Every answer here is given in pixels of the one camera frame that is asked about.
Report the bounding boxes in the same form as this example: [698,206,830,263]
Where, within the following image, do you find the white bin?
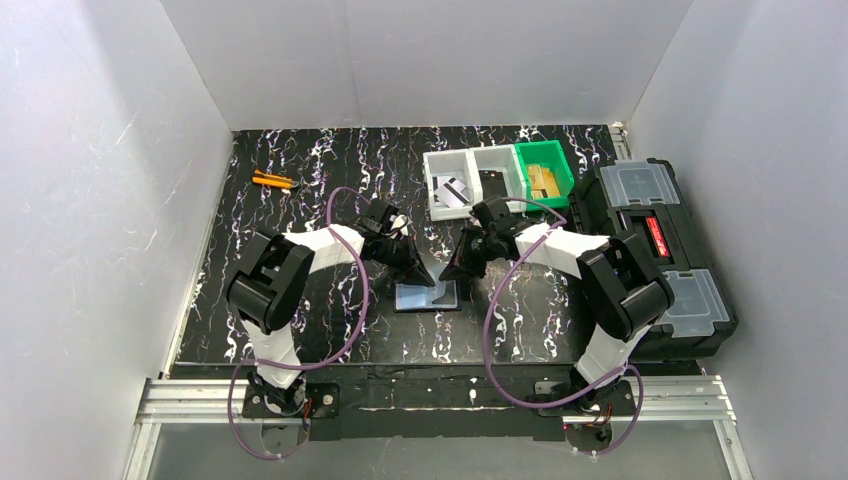
[469,144,529,205]
[423,149,482,222]

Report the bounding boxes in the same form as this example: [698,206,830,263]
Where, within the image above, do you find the black card in bin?
[478,170,509,199]

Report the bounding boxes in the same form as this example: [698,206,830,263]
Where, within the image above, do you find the white card magnetic stripe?
[432,175,454,193]

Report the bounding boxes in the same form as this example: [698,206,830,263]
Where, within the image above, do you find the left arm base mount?
[237,377,340,454]

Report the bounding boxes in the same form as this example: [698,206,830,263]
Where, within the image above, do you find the tan cards in green bin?
[527,164,562,200]

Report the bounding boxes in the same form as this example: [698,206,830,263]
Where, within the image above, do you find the green bin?
[514,140,575,209]

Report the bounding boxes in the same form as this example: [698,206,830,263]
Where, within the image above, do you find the aluminium frame rail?
[124,372,752,479]

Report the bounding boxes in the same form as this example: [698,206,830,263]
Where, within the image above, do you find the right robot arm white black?
[439,195,675,409]

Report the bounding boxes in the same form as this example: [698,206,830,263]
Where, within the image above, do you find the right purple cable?
[482,195,645,457]

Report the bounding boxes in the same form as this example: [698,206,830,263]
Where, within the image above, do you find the middle white bin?
[469,144,529,205]

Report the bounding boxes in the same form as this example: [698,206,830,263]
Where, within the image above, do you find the left white bin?
[423,149,482,222]

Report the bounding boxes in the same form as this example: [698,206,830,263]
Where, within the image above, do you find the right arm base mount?
[534,379,642,458]

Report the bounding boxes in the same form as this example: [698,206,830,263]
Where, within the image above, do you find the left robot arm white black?
[226,199,435,393]

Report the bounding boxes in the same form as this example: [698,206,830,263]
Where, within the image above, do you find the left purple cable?
[226,186,372,461]

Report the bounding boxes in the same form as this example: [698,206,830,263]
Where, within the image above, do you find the black toolbox clear lids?
[569,158,739,361]

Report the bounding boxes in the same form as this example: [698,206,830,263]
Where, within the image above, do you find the black leather card holder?
[394,281,461,313]

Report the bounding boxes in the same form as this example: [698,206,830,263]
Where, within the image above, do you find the purple cable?
[482,195,645,457]
[226,186,372,461]

